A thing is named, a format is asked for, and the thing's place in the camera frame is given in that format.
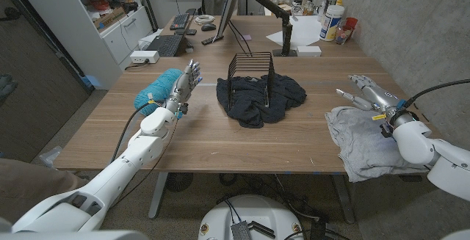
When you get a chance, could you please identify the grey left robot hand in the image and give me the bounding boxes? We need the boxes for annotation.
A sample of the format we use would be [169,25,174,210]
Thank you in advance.
[164,58,203,113]

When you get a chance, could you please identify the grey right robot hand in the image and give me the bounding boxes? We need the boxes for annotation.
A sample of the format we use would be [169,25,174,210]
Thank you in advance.
[336,73,408,118]

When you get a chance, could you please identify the teal yarn skein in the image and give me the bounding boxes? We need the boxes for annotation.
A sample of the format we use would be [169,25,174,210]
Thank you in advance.
[133,68,184,117]

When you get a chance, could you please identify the light grey shirt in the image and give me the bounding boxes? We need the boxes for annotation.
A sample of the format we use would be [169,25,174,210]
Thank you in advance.
[325,106,429,183]

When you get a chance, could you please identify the dark navy shirt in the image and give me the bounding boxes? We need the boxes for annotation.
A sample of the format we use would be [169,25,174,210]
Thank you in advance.
[215,73,308,129]

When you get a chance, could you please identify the black keyboard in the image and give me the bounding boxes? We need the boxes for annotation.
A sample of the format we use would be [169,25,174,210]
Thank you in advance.
[145,33,185,58]
[169,12,191,32]

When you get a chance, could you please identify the white power box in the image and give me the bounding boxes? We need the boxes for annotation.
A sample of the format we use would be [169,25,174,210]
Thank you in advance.
[129,50,161,65]

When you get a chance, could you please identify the black remote control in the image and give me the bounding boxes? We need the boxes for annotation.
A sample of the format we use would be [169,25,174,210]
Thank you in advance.
[200,34,224,46]

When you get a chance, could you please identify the clear drinking glass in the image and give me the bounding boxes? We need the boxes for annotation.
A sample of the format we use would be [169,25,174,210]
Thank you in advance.
[334,25,353,46]

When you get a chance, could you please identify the red cup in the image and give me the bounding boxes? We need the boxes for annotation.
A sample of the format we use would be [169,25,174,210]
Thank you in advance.
[344,16,359,32]

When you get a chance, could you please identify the small white box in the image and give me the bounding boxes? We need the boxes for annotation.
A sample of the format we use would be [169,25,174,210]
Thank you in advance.
[295,45,322,58]

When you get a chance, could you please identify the white wipes canister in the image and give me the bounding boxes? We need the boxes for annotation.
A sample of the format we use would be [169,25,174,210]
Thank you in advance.
[319,4,346,43]

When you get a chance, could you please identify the computer monitor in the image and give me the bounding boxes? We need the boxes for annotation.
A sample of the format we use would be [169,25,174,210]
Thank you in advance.
[214,0,244,43]

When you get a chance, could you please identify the cardboard box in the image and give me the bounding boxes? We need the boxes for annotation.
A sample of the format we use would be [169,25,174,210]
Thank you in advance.
[93,7,128,32]

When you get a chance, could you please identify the white paper sheet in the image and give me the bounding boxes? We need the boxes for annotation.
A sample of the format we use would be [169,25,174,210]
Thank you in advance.
[265,15,324,48]

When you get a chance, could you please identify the grey table leg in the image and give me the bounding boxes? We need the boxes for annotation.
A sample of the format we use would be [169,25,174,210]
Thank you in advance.
[331,174,356,225]
[148,172,169,220]

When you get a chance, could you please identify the white shelf cabinet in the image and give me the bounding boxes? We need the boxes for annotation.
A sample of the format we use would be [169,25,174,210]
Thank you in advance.
[10,0,153,90]

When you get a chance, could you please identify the white robot torso base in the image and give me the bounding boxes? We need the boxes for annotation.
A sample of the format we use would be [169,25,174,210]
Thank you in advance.
[198,194,305,240]

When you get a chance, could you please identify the person's brown trouser leg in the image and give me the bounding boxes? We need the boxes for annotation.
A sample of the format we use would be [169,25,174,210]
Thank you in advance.
[0,157,91,226]

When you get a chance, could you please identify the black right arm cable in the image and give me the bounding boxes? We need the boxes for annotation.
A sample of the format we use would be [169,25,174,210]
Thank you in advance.
[402,78,470,109]

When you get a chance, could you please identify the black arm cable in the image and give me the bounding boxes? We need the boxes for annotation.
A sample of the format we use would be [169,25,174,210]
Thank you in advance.
[109,100,159,164]
[402,78,470,109]

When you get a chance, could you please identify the white coiled cable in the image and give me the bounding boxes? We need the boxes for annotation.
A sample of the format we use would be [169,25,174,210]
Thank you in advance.
[193,14,216,26]

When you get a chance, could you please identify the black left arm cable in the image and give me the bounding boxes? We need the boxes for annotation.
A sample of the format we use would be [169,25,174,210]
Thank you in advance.
[109,100,159,164]

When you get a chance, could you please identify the black wire rack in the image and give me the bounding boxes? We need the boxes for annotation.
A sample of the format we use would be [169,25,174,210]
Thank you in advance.
[226,51,276,111]

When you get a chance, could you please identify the black monitor cables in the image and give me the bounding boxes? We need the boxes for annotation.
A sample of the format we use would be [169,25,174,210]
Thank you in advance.
[227,20,253,57]

